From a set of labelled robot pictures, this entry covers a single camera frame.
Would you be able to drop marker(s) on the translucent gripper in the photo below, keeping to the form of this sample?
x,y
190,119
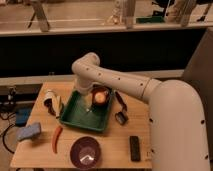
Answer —
x,y
88,101

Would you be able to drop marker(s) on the black brush tool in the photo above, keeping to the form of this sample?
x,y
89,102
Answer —
x,y
121,116

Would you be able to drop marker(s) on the black remote control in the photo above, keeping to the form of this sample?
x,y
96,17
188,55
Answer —
x,y
135,148

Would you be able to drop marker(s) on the green plastic tray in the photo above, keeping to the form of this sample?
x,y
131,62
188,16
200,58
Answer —
x,y
77,114

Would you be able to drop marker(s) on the blue sponge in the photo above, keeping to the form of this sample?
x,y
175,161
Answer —
x,y
29,132

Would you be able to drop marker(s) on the purple plastic bowl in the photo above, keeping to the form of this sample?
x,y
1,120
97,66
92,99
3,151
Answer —
x,y
85,153

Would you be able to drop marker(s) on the blue box on floor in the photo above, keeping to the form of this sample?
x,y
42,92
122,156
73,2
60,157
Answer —
x,y
21,116

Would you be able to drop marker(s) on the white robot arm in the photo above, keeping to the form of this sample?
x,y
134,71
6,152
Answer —
x,y
177,119

